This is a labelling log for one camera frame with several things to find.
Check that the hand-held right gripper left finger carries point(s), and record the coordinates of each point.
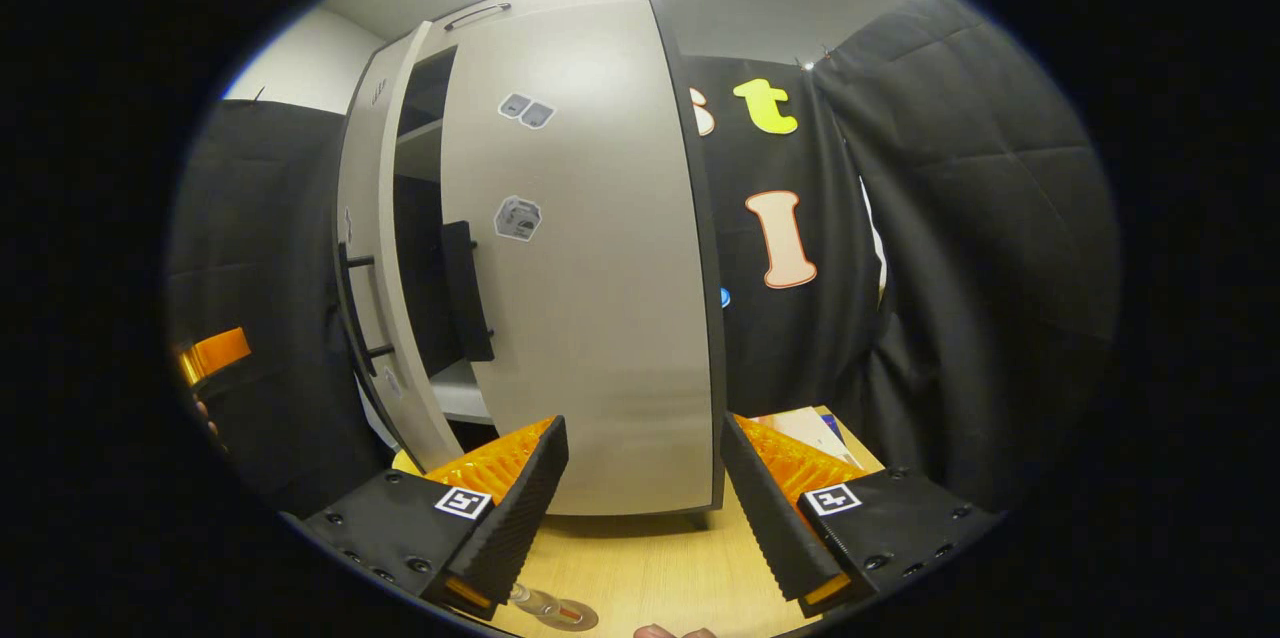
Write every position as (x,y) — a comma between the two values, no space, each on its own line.
(520,508)

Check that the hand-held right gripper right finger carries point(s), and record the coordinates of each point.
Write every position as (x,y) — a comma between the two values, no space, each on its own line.
(765,508)

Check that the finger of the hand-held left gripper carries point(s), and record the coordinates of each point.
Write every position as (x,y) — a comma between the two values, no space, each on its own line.
(215,353)

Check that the clear glass bottle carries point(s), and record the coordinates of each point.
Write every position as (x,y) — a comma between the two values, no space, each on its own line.
(535,600)

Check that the white and grey cabinet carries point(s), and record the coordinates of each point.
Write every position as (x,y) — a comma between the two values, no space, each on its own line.
(420,248)

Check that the white cabinet shelf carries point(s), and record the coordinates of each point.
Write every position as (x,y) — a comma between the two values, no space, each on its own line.
(422,153)

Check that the white cabinet drawer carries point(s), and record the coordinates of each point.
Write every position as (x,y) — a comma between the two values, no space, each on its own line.
(580,3)

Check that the white orange booklet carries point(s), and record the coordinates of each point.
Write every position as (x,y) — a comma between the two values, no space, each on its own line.
(800,430)

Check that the dark quilted cloth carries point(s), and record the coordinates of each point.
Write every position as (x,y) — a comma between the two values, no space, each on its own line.
(270,218)
(980,248)

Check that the black backdrop cloth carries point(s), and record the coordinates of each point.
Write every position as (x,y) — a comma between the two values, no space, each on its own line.
(800,358)

